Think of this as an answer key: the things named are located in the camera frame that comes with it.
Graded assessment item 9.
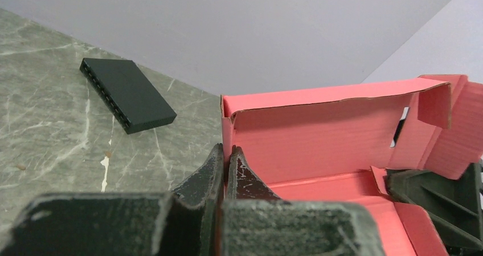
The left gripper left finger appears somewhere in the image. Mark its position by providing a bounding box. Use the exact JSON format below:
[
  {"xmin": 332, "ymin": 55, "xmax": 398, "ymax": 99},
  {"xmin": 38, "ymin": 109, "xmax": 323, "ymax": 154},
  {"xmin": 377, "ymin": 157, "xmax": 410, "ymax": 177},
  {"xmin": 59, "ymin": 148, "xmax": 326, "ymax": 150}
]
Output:
[{"xmin": 1, "ymin": 144, "xmax": 223, "ymax": 255}]

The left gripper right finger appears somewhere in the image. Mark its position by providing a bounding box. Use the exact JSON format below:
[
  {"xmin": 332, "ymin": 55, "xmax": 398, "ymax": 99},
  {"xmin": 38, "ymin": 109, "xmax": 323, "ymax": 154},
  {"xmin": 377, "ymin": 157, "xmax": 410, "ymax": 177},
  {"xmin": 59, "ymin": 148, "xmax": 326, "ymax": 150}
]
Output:
[{"xmin": 220, "ymin": 147, "xmax": 385, "ymax": 255}]

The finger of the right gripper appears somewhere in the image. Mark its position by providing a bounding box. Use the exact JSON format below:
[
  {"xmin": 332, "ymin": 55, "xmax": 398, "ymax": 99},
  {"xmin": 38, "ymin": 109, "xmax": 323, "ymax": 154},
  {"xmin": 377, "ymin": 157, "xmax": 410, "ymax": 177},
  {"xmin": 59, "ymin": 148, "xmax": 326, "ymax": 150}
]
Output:
[{"xmin": 384, "ymin": 163, "xmax": 482, "ymax": 251}]

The red paper box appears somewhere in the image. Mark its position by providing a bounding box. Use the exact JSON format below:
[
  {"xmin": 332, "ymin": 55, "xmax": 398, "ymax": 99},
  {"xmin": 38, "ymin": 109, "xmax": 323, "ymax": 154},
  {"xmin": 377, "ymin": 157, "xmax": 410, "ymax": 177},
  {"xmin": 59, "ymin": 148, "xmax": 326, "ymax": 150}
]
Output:
[{"xmin": 220, "ymin": 75, "xmax": 482, "ymax": 255}]

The black flat box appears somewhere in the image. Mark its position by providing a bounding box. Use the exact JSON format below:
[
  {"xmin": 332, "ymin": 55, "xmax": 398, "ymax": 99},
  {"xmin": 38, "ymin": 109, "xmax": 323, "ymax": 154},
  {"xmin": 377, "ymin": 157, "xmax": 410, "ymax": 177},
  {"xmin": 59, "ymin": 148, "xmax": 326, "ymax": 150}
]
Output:
[{"xmin": 80, "ymin": 58, "xmax": 177, "ymax": 134}]

